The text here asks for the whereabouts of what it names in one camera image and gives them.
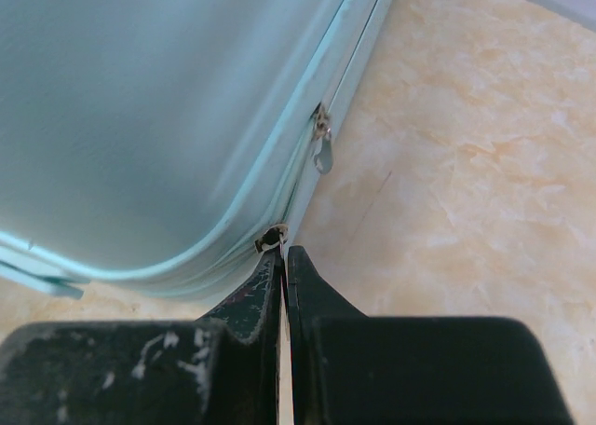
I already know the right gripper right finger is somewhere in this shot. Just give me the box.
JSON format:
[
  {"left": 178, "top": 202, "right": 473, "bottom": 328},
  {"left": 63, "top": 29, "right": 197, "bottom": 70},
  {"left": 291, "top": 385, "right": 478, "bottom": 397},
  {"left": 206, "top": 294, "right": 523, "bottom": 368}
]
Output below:
[{"left": 286, "top": 246, "right": 573, "bottom": 424}]

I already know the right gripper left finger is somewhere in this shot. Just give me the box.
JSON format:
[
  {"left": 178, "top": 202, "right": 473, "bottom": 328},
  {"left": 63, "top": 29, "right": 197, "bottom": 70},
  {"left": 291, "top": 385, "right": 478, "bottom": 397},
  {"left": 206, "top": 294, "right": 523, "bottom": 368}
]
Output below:
[{"left": 1, "top": 250, "right": 284, "bottom": 424}]

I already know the silver zipper pull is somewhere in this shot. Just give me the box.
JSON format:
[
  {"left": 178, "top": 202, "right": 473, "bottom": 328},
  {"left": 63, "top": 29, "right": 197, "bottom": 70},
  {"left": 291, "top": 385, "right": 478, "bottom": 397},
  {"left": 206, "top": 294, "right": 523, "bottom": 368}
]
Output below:
[
  {"left": 312, "top": 103, "right": 334, "bottom": 175},
  {"left": 254, "top": 223, "right": 289, "bottom": 254}
]

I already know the light blue hard-shell suitcase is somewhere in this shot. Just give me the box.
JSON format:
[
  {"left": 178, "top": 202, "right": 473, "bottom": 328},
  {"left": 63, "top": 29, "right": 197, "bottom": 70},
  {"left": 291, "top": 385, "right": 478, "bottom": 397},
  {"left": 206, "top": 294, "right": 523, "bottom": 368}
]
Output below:
[{"left": 1, "top": 0, "right": 392, "bottom": 299}]

